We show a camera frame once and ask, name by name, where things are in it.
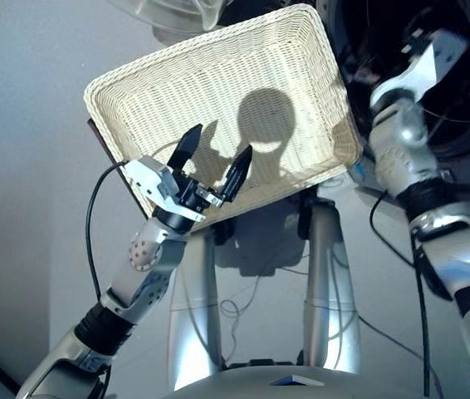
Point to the pale woven basket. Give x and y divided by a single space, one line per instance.
218 95

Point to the dark brown basket stand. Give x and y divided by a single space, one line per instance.
110 166

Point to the round glass washing machine door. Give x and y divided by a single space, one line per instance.
168 14

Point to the grey washing machine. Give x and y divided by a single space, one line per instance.
459 124

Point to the black stand caster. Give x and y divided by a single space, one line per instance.
305 218
222 234

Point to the silver robot leg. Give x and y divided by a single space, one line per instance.
195 307
330 291

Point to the silver robot torso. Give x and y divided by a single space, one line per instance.
289 384

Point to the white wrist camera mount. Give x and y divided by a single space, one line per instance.
152 178
426 62

